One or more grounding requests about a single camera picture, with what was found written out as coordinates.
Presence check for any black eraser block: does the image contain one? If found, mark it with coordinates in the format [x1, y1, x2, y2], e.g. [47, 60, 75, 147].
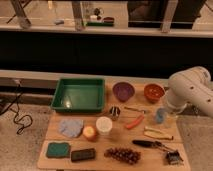
[71, 148, 96, 162]

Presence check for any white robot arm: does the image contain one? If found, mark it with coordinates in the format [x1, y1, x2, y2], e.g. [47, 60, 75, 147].
[161, 66, 213, 126]

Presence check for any black cable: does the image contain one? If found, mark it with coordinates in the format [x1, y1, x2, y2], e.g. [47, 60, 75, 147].
[0, 79, 34, 136]

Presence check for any metal spoon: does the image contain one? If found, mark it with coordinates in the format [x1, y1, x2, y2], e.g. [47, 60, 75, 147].
[124, 107, 148, 114]

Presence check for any black handled tool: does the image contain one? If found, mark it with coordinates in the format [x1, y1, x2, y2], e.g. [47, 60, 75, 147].
[132, 140, 174, 151]

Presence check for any orange carrot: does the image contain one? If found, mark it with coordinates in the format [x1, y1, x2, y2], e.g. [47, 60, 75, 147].
[125, 115, 144, 129]

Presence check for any bunch of grapes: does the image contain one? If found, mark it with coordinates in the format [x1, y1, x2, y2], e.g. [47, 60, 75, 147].
[104, 148, 141, 165]

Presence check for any green sponge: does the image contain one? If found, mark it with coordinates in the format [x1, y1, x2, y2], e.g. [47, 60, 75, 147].
[46, 142, 70, 158]

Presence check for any red bowl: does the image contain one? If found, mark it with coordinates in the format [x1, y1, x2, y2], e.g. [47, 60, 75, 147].
[144, 84, 165, 103]

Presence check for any green plastic tray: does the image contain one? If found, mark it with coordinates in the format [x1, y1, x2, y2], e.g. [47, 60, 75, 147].
[51, 78, 105, 113]

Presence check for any blue cloth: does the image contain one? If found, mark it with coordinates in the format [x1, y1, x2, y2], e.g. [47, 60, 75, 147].
[58, 119, 84, 138]

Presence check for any wooden board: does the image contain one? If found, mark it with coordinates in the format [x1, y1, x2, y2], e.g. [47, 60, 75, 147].
[37, 83, 191, 171]

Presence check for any red yellow apple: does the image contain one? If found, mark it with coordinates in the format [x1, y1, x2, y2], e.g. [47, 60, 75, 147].
[83, 126, 97, 141]

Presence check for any white round container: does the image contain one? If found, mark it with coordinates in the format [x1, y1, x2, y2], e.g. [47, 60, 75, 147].
[96, 117, 113, 135]

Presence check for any purple bowl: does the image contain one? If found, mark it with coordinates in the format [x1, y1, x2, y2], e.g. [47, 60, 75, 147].
[113, 82, 135, 102]

